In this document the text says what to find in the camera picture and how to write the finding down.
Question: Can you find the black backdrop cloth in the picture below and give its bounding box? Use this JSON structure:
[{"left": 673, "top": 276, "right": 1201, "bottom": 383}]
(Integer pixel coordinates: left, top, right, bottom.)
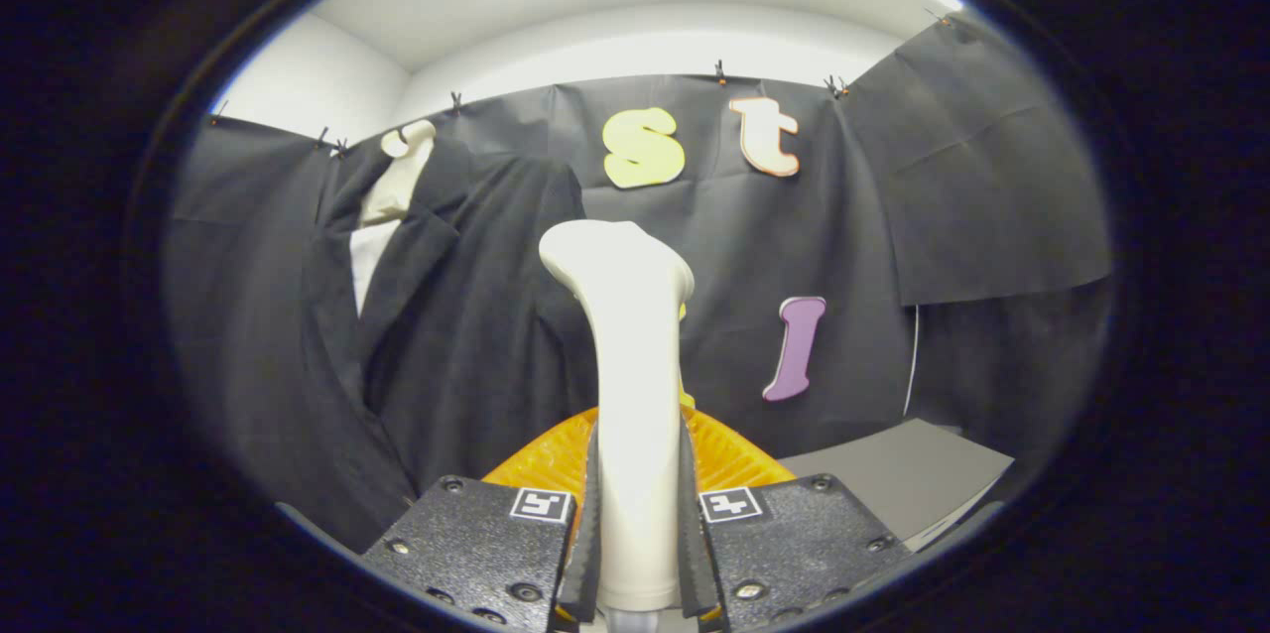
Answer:
[{"left": 164, "top": 13, "right": 1114, "bottom": 555}]

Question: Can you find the white mannequin torso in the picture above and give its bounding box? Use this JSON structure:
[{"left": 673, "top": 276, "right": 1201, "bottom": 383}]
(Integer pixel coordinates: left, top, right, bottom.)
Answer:
[{"left": 349, "top": 120, "right": 438, "bottom": 317}]

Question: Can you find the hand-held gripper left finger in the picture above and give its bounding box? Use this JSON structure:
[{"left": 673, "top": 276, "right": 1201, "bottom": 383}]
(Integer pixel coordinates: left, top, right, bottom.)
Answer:
[{"left": 359, "top": 407, "right": 601, "bottom": 633}]

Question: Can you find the grey cabinet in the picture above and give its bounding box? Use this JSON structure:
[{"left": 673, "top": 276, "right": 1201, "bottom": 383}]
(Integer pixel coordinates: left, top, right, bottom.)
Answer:
[{"left": 779, "top": 418, "right": 1015, "bottom": 555}]

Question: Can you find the white garment steamer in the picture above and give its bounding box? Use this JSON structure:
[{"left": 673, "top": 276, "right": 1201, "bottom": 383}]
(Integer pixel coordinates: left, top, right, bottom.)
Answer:
[{"left": 539, "top": 219, "right": 696, "bottom": 633}]

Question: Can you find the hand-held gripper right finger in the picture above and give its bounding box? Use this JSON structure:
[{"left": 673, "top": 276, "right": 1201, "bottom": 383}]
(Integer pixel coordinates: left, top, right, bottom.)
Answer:
[{"left": 678, "top": 405, "right": 914, "bottom": 633}]

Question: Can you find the thin white cable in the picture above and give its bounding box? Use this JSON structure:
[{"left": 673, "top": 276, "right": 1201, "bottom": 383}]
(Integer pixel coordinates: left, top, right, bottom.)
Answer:
[{"left": 901, "top": 306, "right": 922, "bottom": 418}]

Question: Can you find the black suit jacket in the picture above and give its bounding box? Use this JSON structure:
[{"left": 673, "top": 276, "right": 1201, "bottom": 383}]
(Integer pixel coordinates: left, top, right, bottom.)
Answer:
[{"left": 298, "top": 132, "right": 596, "bottom": 555}]

